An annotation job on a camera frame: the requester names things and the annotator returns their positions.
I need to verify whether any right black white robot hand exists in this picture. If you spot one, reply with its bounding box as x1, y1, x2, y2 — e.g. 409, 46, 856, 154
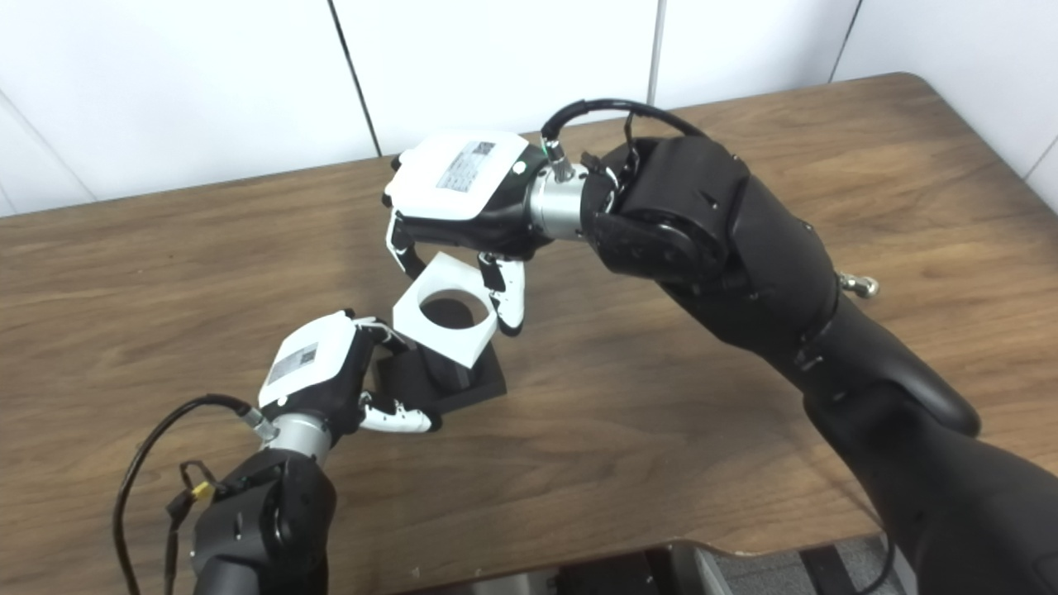
383, 131, 596, 338

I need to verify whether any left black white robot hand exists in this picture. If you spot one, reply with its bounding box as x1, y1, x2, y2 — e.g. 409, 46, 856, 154
258, 310, 443, 464

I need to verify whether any white square piece with hole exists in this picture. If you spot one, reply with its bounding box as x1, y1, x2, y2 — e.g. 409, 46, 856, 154
392, 252, 499, 369

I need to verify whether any black peg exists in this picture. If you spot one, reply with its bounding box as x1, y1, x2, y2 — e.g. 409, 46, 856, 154
372, 297, 508, 414

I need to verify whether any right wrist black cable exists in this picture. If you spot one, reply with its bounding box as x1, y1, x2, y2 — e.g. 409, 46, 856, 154
541, 99, 898, 595

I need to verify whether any thin cable with yellow connector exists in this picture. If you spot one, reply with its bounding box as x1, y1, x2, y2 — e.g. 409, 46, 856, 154
164, 461, 228, 595

